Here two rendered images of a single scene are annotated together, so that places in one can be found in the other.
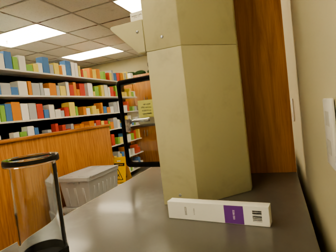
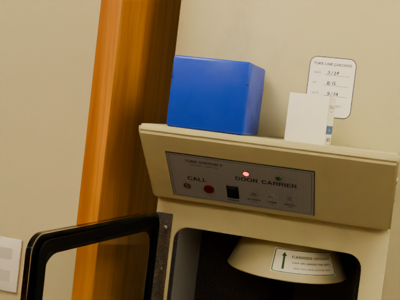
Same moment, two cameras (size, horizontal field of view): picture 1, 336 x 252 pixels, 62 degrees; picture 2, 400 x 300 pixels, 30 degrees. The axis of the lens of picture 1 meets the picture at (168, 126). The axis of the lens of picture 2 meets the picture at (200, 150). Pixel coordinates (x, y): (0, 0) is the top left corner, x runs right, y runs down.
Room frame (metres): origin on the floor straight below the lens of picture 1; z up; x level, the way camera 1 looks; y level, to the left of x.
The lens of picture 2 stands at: (1.22, 0.97, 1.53)
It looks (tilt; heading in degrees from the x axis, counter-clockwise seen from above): 3 degrees down; 264
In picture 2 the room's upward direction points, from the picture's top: 7 degrees clockwise
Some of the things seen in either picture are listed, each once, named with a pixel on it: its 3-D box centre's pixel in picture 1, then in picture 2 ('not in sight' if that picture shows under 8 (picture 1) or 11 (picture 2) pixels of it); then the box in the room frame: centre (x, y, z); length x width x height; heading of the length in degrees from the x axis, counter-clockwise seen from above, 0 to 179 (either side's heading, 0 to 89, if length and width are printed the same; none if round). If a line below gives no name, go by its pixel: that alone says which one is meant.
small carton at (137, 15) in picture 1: (140, 22); (310, 119); (0.98, 0.05, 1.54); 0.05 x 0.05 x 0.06; 65
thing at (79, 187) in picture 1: (91, 185); not in sight; (3.16, 0.94, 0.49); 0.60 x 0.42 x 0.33; 159
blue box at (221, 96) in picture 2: not in sight; (217, 96); (1.10, 0.01, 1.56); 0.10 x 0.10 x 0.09; 69
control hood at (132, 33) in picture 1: (149, 48); (266, 177); (1.03, 0.03, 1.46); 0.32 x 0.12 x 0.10; 159
